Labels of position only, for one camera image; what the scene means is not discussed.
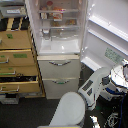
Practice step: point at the food items on fridge shelf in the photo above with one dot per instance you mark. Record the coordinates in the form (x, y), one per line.
(59, 12)

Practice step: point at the upper fridge drawer handle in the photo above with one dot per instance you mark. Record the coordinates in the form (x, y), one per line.
(59, 63)

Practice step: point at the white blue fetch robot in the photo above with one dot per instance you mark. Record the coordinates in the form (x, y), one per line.
(115, 84)

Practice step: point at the grey box on cabinet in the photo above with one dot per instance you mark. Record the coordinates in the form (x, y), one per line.
(13, 11)

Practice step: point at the white refrigerator body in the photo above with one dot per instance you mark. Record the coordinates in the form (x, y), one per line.
(57, 44)

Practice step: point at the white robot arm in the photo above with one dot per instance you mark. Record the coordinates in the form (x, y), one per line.
(72, 105)

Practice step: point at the lower fridge drawer handle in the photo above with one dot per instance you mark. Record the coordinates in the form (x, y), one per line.
(60, 81)

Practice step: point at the fridge drawer handle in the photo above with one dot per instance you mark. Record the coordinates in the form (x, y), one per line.
(59, 63)
(60, 81)

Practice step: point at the wooden drawer cabinet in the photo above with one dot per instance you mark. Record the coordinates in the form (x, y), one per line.
(19, 70)

